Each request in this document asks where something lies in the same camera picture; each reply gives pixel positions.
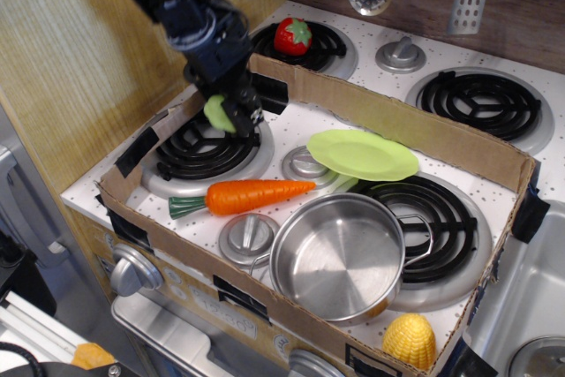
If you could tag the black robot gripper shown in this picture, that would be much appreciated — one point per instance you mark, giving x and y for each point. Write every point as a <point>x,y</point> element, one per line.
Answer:
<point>213,36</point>

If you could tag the green toy broccoli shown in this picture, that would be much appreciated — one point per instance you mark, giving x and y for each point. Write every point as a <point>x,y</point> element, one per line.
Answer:
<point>217,116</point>

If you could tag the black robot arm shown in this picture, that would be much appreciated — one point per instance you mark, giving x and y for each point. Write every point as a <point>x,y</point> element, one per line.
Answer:
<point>213,36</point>

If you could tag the stainless steel pan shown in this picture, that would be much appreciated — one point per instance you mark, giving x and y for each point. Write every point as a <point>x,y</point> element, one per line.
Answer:
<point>342,257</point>

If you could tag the front left black burner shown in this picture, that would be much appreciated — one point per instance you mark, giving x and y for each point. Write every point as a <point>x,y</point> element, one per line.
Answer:
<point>198,151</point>

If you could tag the black burner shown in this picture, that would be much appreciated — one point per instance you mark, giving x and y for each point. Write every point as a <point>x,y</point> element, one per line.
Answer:
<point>448,223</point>
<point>490,103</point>
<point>198,151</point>
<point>326,46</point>

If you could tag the silver stovetop knob middle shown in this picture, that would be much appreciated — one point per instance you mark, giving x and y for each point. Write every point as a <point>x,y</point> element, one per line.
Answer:
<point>299,165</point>

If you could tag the silver stovetop knob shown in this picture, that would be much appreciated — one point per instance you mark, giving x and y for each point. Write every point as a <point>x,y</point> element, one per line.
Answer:
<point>299,165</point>
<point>401,56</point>
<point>247,239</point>

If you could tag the orange toy carrot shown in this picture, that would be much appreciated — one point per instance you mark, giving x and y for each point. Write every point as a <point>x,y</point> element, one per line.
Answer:
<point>237,197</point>

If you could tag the red toy strawberry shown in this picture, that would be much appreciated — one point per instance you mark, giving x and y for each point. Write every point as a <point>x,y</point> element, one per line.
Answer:
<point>293,37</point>

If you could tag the back left black burner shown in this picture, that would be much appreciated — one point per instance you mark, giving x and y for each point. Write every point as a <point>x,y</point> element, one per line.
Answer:
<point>326,46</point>

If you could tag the light green toy plate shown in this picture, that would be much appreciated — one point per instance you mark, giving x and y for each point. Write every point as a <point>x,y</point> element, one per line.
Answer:
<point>362,155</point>

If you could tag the silver stovetop knob front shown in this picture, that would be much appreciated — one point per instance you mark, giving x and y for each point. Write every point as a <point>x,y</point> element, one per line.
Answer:
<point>247,239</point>

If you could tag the silver stovetop knob back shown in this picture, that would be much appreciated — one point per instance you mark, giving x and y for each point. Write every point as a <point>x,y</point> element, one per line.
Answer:
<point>401,56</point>

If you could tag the silver oven front knob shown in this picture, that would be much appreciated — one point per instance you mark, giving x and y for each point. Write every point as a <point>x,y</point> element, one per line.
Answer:
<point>133,272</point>

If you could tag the silver oven knob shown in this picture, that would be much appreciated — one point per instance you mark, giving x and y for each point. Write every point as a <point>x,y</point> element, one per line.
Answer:
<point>304,363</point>
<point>133,272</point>

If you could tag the front right black burner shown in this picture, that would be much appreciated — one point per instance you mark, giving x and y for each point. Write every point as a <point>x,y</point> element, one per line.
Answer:
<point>448,223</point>

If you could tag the back right black burner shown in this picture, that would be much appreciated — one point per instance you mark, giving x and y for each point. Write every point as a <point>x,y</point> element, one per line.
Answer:
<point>490,103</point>

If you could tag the hanging metal grater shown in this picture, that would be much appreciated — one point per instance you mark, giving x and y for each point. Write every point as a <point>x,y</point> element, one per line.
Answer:
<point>465,17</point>

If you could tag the yellow toy corn cob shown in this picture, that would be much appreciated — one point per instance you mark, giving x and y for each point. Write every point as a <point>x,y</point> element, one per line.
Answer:
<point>410,338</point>

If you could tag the orange object bottom left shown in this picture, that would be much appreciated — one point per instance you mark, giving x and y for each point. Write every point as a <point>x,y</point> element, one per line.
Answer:
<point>89,356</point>

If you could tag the stainless steel sink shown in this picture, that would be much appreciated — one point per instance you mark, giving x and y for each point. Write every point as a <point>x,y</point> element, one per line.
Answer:
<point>518,329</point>

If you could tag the silver oven door handle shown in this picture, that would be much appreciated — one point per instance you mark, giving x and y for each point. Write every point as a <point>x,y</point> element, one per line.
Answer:
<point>179,348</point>

